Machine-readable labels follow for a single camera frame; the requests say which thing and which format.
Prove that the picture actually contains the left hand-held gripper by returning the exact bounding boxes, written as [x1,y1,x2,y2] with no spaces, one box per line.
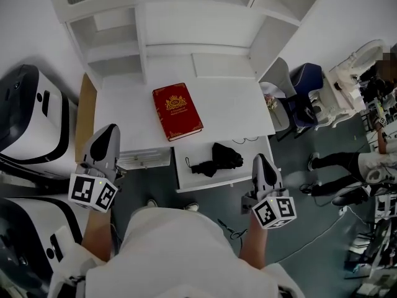
[68,124,121,213]

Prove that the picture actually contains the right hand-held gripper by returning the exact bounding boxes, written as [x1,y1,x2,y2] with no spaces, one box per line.
[241,153,298,230]

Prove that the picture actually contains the black umbrella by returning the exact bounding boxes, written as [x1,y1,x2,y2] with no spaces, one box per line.
[185,142,244,178]

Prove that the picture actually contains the white drawer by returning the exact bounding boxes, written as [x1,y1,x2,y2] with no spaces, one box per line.
[172,135,282,194]

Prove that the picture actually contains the person's left forearm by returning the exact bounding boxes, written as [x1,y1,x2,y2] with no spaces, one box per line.
[81,208,113,263]

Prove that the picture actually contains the person's right forearm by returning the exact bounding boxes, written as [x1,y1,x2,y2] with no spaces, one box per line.
[238,219,269,271]

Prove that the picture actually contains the white desk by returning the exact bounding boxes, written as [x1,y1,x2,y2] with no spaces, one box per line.
[46,0,329,194]

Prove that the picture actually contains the brown wooden board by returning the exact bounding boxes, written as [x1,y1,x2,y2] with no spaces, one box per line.
[75,73,98,155]

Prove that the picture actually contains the pink flower bouquet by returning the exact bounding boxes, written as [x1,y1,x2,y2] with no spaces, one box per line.
[263,93,279,113]

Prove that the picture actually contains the black folder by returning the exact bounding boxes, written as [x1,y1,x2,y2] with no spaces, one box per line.
[302,106,318,125]

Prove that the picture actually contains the white and black machine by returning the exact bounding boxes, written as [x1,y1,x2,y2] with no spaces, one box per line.
[0,63,78,179]
[0,197,91,298]

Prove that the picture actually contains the red hardcover book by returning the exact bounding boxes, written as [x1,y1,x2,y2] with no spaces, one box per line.
[151,82,205,142]

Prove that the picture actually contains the grey chair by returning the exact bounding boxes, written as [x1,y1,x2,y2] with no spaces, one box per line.
[259,57,298,141]

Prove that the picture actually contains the blue chair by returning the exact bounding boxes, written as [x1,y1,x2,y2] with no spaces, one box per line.
[290,62,325,133]

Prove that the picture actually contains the white ornate vanity table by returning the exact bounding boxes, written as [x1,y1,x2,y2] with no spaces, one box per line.
[313,38,384,130]

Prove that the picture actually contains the person's white clothing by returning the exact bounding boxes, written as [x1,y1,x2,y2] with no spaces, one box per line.
[46,206,306,298]

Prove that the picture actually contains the black wire eyeglasses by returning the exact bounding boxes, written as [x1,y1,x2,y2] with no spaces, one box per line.
[232,136,260,145]

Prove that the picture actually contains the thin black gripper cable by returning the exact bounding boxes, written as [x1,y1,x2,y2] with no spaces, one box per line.
[218,218,249,248]

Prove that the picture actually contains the white cable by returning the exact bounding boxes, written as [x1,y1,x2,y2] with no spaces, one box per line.
[272,211,367,264]

